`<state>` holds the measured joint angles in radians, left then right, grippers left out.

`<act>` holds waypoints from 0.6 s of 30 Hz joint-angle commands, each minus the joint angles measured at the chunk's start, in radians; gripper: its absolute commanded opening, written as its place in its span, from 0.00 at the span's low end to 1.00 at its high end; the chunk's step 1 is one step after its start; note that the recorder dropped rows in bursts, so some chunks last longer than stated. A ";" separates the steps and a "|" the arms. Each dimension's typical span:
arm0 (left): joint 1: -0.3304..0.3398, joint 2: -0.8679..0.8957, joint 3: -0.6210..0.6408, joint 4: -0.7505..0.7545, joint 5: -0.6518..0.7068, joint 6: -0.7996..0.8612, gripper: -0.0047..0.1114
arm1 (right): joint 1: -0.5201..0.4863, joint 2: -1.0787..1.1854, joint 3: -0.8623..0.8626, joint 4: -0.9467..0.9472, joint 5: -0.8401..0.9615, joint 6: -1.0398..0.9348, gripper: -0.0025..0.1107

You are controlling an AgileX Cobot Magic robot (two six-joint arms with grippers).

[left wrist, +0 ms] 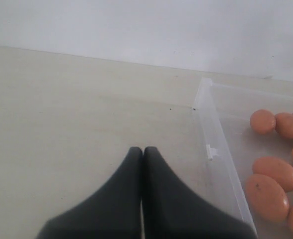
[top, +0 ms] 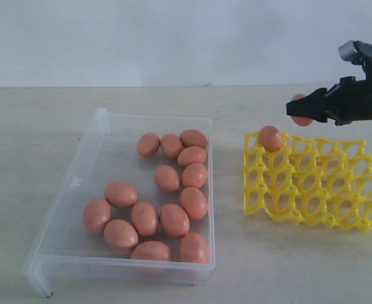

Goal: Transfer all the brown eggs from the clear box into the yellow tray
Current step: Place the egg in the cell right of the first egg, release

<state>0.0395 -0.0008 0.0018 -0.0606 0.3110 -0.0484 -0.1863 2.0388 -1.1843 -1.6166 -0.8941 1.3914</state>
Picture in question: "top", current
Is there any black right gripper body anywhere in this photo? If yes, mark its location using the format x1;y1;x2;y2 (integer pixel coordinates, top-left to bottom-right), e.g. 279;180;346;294
325;76;372;125

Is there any brown egg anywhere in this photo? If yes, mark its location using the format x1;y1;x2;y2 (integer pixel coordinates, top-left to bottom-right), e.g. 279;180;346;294
137;132;160;157
160;134;183;158
154;165;180;193
180;187;208;220
181;163;208;189
180;129;209;149
130;241;174;276
177;146;207;167
159;203;190;238
291;93;313;127
130;201;159;237
258;125;283;152
178;232;208;263
104;219;139;255
82;198;111;234
104;181;138;209

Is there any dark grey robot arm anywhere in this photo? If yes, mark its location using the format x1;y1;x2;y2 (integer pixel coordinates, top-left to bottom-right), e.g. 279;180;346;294
286;40;372;125

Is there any yellow plastic egg tray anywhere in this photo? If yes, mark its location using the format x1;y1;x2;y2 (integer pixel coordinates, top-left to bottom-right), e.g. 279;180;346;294
243;133;372;233

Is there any clear plastic container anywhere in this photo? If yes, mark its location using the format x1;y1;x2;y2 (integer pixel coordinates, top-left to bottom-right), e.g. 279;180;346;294
23;108;215;298

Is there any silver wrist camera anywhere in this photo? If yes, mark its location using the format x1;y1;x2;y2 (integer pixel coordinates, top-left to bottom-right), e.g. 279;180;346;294
338;40;359;63

